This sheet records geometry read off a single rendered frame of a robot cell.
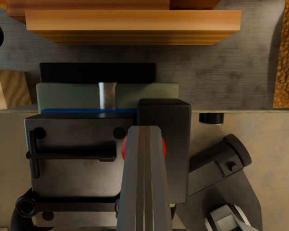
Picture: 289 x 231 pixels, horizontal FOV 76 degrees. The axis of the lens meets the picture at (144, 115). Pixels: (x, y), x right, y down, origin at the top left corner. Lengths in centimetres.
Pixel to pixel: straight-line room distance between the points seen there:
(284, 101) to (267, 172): 124
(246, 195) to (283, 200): 43
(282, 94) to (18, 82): 32
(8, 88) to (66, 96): 8
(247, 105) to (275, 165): 126
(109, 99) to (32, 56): 13
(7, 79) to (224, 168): 103
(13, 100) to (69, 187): 13
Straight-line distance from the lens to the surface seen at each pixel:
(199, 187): 115
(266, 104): 29
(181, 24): 18
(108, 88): 18
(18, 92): 26
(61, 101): 20
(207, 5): 24
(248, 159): 117
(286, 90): 29
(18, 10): 24
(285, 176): 160
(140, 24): 18
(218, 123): 50
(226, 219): 109
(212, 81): 25
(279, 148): 149
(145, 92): 18
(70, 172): 17
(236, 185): 125
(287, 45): 29
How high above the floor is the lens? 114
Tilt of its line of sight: 80 degrees down
